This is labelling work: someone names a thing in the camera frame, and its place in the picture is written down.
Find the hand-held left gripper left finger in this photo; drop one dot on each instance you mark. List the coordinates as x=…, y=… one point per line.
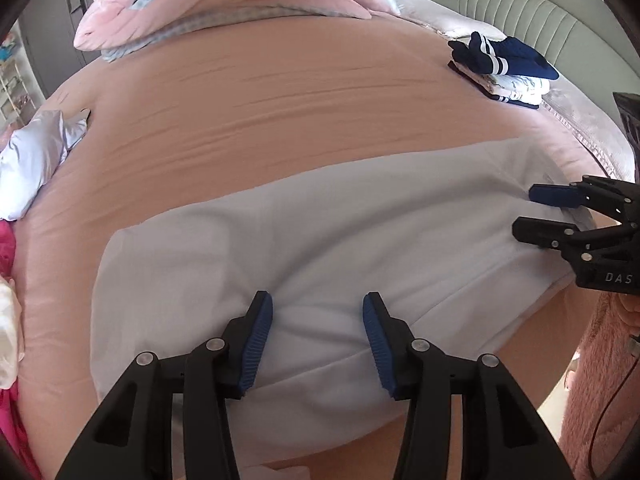
x=255, y=345

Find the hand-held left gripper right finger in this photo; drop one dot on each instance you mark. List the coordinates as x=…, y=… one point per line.
x=377, y=347

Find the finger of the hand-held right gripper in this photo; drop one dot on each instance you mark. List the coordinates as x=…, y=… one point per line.
x=550, y=195
x=545, y=234

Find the white shirt with navy trim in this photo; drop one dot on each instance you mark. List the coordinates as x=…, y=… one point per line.
x=320, y=240

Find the lilac pillow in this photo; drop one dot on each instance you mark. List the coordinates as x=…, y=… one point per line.
x=575, y=110

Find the pink fluffy robe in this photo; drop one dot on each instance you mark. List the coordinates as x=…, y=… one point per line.
x=600, y=360

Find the white printed folded garment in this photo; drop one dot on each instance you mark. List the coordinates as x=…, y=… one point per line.
x=520, y=89

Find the navy striped folded garment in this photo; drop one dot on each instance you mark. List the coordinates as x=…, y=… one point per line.
x=515, y=57

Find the green padded headboard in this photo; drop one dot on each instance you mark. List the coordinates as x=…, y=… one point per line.
x=540, y=5

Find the white satin cloth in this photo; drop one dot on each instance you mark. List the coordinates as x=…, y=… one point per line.
x=9, y=330

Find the pink bed sheet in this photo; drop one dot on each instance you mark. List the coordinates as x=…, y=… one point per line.
x=280, y=95

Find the magenta cloth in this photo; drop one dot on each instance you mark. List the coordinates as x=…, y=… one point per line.
x=12, y=425

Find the light blue cloth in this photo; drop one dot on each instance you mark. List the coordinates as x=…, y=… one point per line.
x=35, y=160

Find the white toy shelf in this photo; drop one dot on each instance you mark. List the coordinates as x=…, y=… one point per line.
x=15, y=90

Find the grey wardrobe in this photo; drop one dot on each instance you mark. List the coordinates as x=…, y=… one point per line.
x=55, y=25

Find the colourful toy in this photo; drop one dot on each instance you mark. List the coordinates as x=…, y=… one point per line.
x=6, y=49

